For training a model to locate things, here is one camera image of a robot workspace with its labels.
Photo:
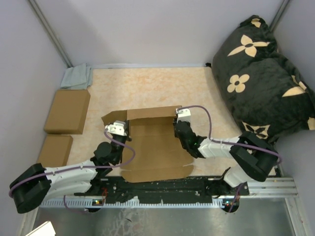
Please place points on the white object corner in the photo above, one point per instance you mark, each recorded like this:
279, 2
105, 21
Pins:
45, 229

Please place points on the brown cardboard box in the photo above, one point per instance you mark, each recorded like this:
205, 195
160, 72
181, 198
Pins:
157, 154
55, 150
68, 112

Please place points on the black floral pillow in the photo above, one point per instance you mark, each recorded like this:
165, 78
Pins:
263, 90

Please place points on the light blue folded cloth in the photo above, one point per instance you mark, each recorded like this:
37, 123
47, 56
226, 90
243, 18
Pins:
78, 77

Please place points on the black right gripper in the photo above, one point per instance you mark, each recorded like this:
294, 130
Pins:
174, 121

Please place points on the aluminium frame rail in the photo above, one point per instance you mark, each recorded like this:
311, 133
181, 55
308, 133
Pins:
196, 185

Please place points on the aluminium corner post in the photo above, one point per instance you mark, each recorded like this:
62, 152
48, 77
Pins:
56, 42
280, 12

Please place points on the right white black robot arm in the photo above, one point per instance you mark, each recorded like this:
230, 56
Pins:
255, 158

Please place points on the right aluminium corner post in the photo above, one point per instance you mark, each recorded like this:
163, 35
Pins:
280, 12

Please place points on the left aluminium corner post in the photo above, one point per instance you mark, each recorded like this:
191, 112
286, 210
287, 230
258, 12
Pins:
56, 42

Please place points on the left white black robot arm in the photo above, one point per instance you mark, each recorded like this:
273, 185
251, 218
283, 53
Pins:
38, 184

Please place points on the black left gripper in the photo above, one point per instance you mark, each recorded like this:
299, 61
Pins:
128, 138

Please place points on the white slotted cable duct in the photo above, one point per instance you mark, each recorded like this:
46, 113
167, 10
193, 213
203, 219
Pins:
135, 203

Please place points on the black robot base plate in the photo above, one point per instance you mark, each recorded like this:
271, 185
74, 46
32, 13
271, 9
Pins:
173, 198

